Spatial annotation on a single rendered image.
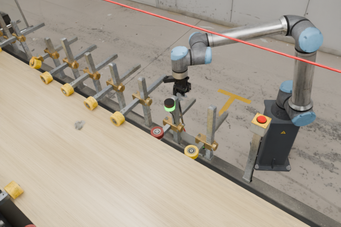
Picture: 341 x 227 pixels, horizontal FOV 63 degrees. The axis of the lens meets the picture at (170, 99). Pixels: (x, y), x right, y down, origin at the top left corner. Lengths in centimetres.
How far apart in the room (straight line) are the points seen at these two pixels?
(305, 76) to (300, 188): 117
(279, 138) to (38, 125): 177
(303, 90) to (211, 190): 84
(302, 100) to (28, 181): 167
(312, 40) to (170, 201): 109
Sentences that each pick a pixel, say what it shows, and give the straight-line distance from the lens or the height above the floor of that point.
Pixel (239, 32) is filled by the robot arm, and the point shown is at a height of 138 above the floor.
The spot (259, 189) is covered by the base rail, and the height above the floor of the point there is 70.
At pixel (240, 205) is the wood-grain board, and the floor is 90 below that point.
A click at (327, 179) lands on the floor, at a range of 279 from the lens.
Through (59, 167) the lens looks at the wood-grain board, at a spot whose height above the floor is 90.
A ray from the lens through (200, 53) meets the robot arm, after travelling 148.
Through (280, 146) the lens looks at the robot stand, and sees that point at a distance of 247.
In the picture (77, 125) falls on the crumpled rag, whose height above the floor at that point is 92.
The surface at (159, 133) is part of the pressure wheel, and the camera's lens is 168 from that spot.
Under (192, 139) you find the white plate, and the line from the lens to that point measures 182.
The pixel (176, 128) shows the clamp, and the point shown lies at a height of 86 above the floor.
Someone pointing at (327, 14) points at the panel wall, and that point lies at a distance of 400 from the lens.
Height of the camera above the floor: 220
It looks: 44 degrees down
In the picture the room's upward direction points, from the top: 5 degrees counter-clockwise
